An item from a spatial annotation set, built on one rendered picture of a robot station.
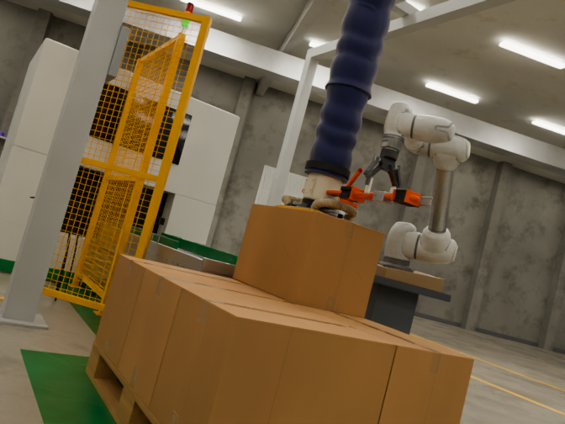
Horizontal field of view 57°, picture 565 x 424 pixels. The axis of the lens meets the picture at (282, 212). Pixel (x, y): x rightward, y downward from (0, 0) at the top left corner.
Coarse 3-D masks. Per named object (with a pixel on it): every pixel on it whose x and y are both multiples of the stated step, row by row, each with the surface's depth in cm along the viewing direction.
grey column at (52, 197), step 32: (96, 0) 303; (128, 0) 305; (96, 32) 297; (96, 64) 298; (96, 96) 299; (64, 128) 292; (64, 160) 293; (64, 192) 294; (32, 224) 287; (32, 256) 288; (32, 288) 289; (0, 320) 277; (32, 320) 290
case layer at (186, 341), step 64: (128, 256) 237; (128, 320) 205; (192, 320) 158; (256, 320) 140; (320, 320) 181; (192, 384) 147; (256, 384) 141; (320, 384) 152; (384, 384) 166; (448, 384) 182
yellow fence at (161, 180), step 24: (168, 24) 345; (144, 48) 345; (192, 48) 342; (192, 72) 337; (168, 144) 333; (96, 168) 339; (120, 168) 336; (168, 168) 334; (144, 240) 328; (48, 288) 334
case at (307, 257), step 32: (256, 224) 263; (288, 224) 238; (320, 224) 223; (352, 224) 232; (256, 256) 255; (288, 256) 231; (320, 256) 224; (352, 256) 233; (288, 288) 225; (320, 288) 225; (352, 288) 234
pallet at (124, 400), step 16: (96, 352) 227; (96, 368) 222; (112, 368) 205; (96, 384) 216; (112, 384) 219; (128, 384) 186; (112, 400) 201; (128, 400) 183; (128, 416) 179; (144, 416) 180
